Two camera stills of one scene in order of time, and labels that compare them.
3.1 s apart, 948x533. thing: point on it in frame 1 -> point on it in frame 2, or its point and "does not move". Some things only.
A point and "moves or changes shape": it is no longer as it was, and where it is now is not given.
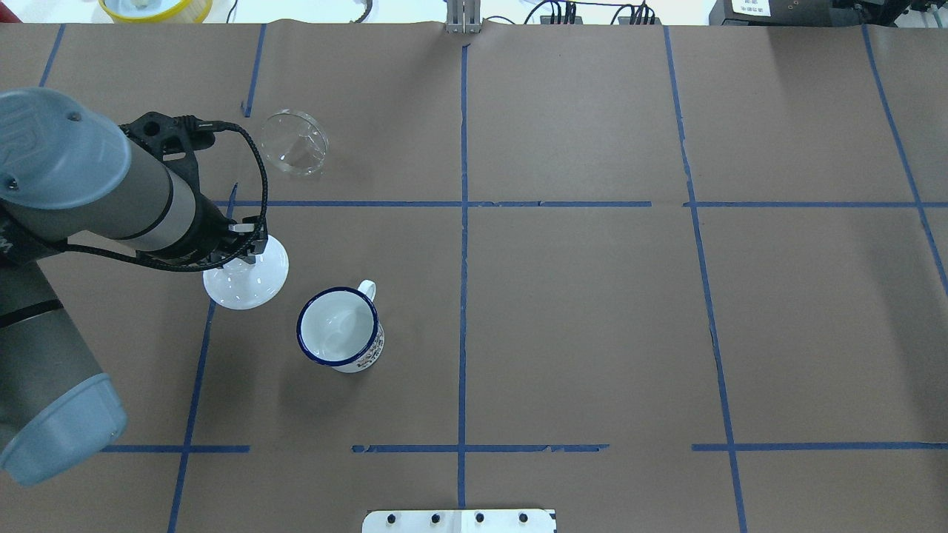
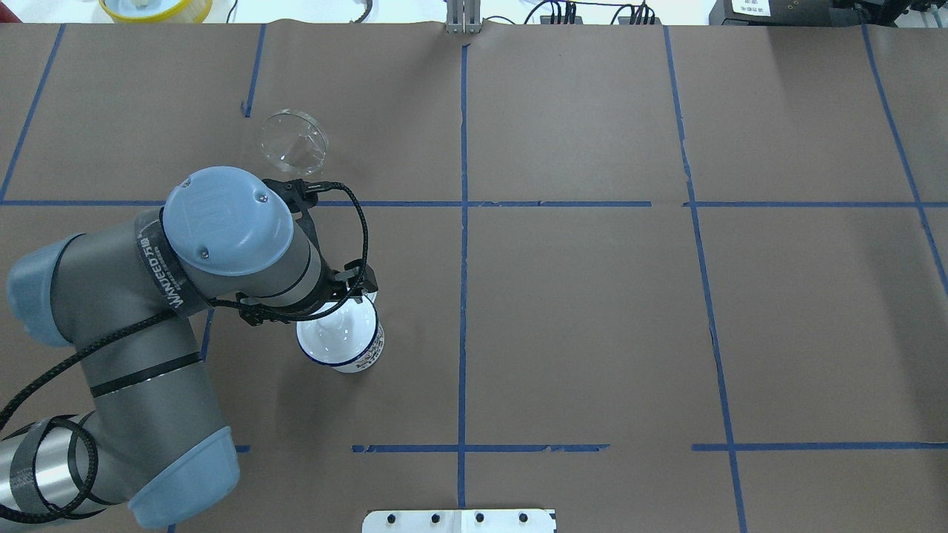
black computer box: [872, 13] does not move
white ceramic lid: [249, 286] moves or changes shape
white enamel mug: [339, 327] does not move
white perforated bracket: [503, 520] does not move
